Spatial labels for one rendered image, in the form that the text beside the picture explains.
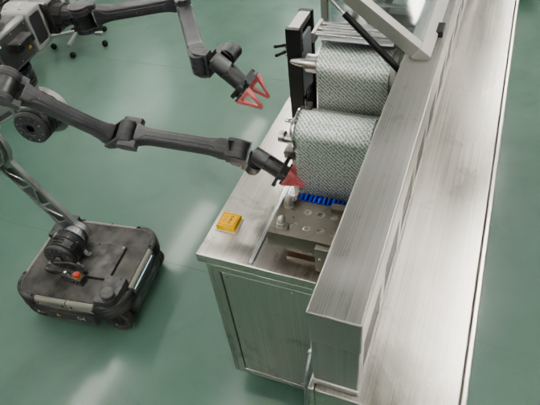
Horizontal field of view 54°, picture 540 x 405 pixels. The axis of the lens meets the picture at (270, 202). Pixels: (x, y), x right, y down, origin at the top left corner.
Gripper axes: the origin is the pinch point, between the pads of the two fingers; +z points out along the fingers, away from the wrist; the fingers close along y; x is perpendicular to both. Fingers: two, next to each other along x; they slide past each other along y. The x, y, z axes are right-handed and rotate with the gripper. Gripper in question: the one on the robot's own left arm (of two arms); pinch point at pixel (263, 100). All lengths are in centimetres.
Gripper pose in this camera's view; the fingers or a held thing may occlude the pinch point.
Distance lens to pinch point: 171.3
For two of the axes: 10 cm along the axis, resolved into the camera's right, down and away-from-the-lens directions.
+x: 5.2, -4.1, -7.5
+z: 7.7, 6.0, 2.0
